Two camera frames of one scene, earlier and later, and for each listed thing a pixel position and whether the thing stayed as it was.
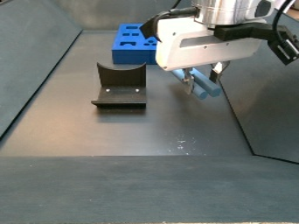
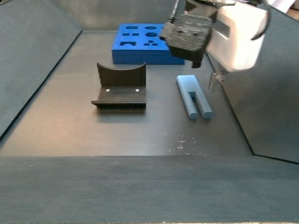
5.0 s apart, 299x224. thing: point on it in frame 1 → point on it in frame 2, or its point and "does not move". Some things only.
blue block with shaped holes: [133, 49] does not move
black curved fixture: [123, 87] does not move
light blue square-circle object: [203, 86] → [189, 84]
